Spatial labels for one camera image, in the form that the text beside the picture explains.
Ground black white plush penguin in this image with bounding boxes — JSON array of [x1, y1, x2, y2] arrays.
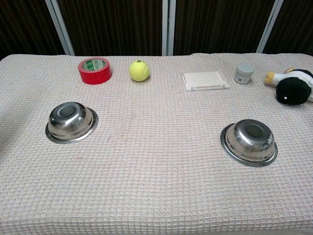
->
[[264, 68, 313, 106]]

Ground white flat plastic tray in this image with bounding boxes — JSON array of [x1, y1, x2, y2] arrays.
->
[[180, 70, 230, 93]]

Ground yellow tennis ball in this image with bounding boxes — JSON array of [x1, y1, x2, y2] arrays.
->
[[129, 60, 150, 82]]

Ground steel bowl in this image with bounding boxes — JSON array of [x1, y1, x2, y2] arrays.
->
[[220, 119, 278, 168], [45, 101, 99, 144]]

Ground red tape roll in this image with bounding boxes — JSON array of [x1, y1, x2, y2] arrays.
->
[[78, 57, 113, 85]]

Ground aluminium frame post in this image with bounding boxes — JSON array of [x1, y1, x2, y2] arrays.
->
[[161, 0, 176, 56], [256, 0, 284, 53], [45, 0, 75, 56]]

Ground beige waffle-weave tablecloth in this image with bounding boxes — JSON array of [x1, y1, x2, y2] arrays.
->
[[0, 52, 313, 235]]

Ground small grey lidded jar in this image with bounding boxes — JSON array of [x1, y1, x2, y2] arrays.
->
[[234, 62, 255, 85]]

